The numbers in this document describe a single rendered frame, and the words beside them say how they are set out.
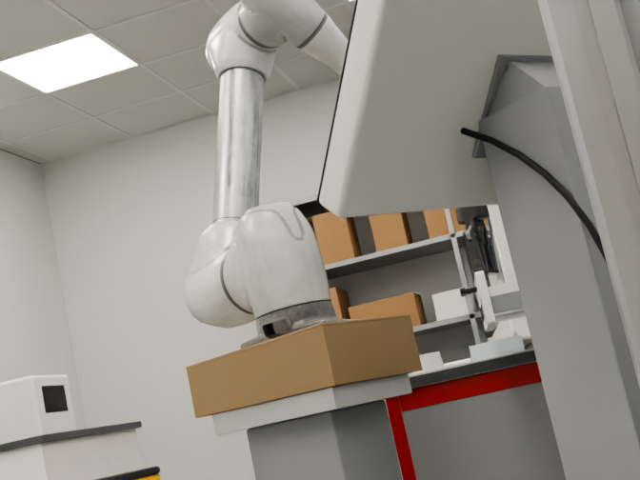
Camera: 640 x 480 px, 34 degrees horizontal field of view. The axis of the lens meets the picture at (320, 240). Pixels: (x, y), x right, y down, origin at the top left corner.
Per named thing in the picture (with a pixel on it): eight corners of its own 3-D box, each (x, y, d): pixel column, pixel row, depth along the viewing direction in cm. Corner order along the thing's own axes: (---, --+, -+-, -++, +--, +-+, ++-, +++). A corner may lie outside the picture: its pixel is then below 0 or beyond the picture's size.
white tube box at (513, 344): (471, 362, 240) (468, 346, 240) (473, 362, 248) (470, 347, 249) (525, 350, 238) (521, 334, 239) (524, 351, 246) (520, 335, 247)
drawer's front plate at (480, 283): (488, 325, 205) (474, 271, 207) (485, 332, 234) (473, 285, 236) (496, 323, 205) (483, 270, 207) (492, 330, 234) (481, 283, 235)
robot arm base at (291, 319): (229, 352, 193) (222, 324, 194) (279, 350, 213) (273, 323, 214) (315, 327, 186) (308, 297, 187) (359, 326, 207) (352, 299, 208)
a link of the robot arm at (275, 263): (282, 306, 192) (254, 193, 195) (232, 328, 206) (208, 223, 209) (350, 295, 201) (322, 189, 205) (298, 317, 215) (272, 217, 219)
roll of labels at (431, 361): (432, 370, 243) (429, 354, 244) (450, 367, 238) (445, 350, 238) (408, 376, 240) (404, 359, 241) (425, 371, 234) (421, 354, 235)
